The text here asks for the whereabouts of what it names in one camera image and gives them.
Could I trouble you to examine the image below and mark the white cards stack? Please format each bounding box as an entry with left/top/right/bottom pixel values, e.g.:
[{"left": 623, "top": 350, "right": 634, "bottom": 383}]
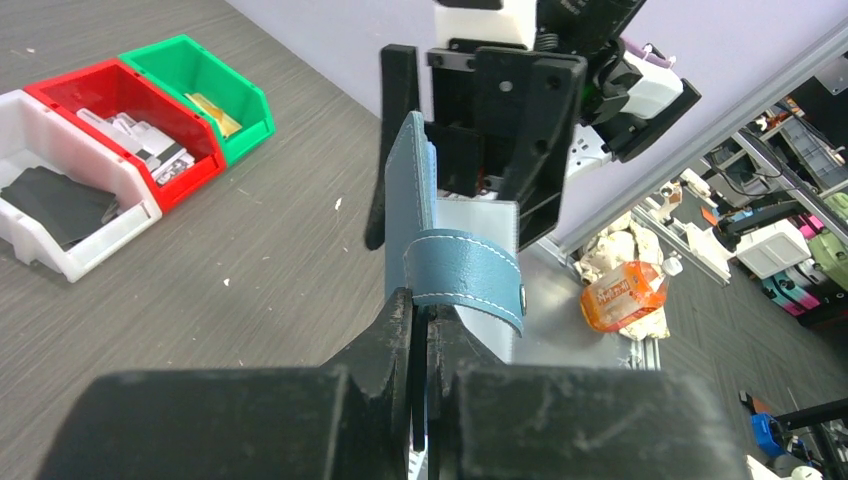
[{"left": 76, "top": 108, "right": 195, "bottom": 186}]

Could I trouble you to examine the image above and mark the green plastic bin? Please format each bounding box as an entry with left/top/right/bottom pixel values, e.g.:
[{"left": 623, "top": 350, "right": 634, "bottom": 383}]
[{"left": 119, "top": 34, "right": 276, "bottom": 167}]

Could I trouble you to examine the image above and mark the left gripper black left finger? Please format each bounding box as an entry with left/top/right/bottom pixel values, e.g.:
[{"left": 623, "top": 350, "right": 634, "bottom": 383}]
[{"left": 37, "top": 288, "right": 414, "bottom": 479}]

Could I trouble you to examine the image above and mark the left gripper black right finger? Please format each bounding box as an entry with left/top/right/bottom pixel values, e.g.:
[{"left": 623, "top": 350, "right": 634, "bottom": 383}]
[{"left": 426, "top": 307, "right": 749, "bottom": 479}]

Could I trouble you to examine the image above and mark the black wallet in white bin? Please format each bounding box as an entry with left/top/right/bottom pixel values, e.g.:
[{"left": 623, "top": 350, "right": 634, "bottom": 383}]
[{"left": 1, "top": 166, "right": 120, "bottom": 251}]

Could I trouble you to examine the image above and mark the gold cards stack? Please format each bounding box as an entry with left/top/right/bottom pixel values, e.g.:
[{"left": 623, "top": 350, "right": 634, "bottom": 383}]
[{"left": 184, "top": 92, "right": 242, "bottom": 138}]

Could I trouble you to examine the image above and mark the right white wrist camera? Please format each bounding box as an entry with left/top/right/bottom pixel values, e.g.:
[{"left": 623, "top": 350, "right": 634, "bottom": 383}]
[{"left": 434, "top": 0, "right": 537, "bottom": 50}]

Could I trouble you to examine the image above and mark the crumpled patterned cloth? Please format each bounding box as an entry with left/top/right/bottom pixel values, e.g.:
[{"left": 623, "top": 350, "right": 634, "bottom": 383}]
[{"left": 575, "top": 213, "right": 670, "bottom": 341}]

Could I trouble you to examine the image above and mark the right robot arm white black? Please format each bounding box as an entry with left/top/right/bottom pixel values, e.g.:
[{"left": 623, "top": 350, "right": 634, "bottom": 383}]
[{"left": 379, "top": 1, "right": 700, "bottom": 248}]

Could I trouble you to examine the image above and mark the orange drink bottle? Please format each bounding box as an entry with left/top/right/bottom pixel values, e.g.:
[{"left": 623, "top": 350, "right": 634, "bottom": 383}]
[{"left": 580, "top": 257, "right": 683, "bottom": 333}]

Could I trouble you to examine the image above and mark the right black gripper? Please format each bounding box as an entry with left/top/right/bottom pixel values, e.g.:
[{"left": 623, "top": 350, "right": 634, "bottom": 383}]
[{"left": 364, "top": 39, "right": 588, "bottom": 251}]

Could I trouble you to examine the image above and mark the red plastic bin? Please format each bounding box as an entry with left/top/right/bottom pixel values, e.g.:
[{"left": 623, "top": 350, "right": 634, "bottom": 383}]
[{"left": 24, "top": 59, "right": 227, "bottom": 213}]

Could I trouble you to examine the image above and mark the blue leather card holder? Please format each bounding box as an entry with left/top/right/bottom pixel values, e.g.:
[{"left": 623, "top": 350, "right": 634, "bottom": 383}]
[{"left": 384, "top": 111, "right": 526, "bottom": 363}]

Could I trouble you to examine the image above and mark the white plastic bin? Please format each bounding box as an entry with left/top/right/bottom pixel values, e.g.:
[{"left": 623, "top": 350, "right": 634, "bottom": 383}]
[{"left": 1, "top": 90, "right": 163, "bottom": 283}]

